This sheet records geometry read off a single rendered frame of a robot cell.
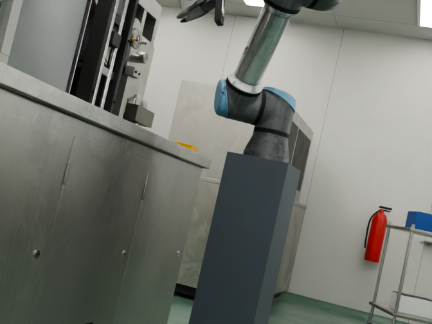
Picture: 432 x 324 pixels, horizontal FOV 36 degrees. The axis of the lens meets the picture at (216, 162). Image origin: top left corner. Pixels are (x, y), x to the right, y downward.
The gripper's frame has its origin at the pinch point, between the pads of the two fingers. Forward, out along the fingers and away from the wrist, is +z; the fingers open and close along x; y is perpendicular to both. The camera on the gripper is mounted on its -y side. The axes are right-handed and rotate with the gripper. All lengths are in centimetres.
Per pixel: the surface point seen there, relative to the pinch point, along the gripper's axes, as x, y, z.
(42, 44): 37, -1, 38
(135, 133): 43, -44, 21
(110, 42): 39.5, -13.6, 16.9
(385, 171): -448, -29, -46
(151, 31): -83, 45, 29
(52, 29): 37.3, 2.0, 32.7
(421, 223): -297, -93, -46
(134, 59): 7.0, -6.8, 20.5
